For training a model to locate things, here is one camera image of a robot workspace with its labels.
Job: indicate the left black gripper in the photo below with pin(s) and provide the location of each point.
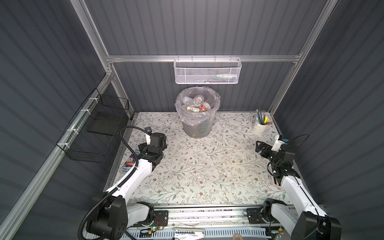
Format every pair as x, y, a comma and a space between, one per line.
143, 148

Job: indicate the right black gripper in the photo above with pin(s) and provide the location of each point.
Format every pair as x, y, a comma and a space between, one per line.
268, 148

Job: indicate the square clear bottle green cap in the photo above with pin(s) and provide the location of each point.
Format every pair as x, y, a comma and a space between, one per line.
193, 109

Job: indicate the clear crushed plastic bottle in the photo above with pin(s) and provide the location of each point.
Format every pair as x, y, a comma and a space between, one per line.
198, 100

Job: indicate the clear bottle red label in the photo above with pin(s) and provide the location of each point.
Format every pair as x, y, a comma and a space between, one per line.
205, 107

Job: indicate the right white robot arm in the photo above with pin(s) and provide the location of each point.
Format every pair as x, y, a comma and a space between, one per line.
307, 221

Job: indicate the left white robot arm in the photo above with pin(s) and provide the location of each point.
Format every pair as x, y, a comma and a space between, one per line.
113, 213

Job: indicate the grey mesh waste bin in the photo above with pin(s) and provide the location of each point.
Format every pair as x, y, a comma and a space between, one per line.
197, 125

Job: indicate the clear plastic bin liner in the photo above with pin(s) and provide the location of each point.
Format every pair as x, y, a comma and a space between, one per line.
210, 95

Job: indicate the pink calculator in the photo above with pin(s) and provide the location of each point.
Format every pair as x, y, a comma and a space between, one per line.
274, 182

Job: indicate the treehouse children's book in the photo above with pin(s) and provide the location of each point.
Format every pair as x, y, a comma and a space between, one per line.
127, 164

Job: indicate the white pen holder cup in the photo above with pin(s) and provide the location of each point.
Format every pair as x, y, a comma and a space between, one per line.
259, 129

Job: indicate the white glue bottle in basket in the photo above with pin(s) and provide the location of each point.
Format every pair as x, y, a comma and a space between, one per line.
227, 77

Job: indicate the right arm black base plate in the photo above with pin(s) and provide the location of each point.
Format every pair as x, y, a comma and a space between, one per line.
258, 216

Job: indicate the black wire wall basket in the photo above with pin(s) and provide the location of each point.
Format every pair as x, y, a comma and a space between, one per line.
95, 136

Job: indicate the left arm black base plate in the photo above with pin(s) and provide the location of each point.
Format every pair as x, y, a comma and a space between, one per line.
155, 219

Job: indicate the white wire wall basket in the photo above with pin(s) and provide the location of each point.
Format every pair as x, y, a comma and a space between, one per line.
203, 72

